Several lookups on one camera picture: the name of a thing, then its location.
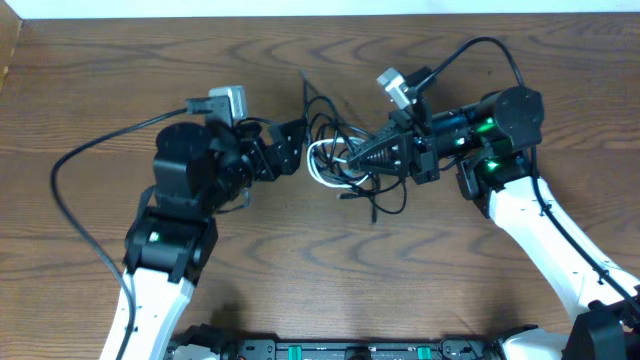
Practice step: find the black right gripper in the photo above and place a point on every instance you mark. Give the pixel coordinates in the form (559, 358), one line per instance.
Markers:
(420, 148)

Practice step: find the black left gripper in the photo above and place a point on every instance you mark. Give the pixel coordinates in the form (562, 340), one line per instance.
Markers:
(261, 160)

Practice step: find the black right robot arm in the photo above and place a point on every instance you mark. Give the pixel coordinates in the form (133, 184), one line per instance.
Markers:
(493, 144)

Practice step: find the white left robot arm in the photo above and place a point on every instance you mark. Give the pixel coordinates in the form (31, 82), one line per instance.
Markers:
(198, 169)

